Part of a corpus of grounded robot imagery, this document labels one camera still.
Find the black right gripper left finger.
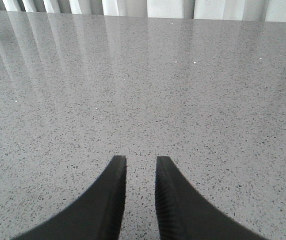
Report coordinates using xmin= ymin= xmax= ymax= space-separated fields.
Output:
xmin=17 ymin=155 xmax=127 ymax=240

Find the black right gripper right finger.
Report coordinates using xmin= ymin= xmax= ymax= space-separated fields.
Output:
xmin=155 ymin=156 xmax=262 ymax=240

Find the white pleated curtain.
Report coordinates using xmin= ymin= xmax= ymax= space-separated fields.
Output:
xmin=0 ymin=0 xmax=286 ymax=22

